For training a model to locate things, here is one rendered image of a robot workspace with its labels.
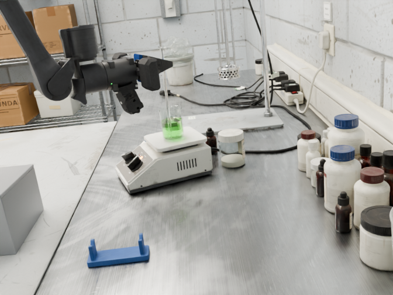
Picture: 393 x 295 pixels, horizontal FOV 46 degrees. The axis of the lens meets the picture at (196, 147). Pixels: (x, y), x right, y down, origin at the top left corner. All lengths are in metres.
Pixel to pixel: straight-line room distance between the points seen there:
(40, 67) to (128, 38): 2.55
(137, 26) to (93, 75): 2.51
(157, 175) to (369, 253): 0.49
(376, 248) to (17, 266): 0.57
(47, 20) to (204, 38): 1.08
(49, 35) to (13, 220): 2.36
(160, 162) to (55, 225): 0.25
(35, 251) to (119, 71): 0.37
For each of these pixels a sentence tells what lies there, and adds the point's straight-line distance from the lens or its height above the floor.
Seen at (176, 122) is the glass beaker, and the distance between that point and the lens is 1.02.
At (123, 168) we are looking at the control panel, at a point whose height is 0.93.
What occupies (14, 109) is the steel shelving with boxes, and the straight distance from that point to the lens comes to 3.26.
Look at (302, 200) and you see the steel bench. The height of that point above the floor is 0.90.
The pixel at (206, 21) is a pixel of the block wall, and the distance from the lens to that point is 3.41.
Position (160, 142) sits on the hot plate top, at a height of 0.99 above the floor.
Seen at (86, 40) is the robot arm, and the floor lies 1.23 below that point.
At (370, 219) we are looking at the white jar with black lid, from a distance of 0.71.
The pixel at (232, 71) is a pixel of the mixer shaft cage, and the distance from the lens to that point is 1.37.
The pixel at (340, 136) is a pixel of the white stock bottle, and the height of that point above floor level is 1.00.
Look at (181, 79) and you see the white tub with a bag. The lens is 2.06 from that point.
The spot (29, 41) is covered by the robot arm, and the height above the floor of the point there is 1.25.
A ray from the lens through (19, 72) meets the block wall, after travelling 3.64.
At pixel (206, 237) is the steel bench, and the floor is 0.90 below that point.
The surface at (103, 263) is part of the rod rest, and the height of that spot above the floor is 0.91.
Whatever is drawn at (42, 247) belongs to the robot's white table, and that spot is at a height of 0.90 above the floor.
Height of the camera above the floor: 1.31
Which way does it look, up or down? 19 degrees down
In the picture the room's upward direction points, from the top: 6 degrees counter-clockwise
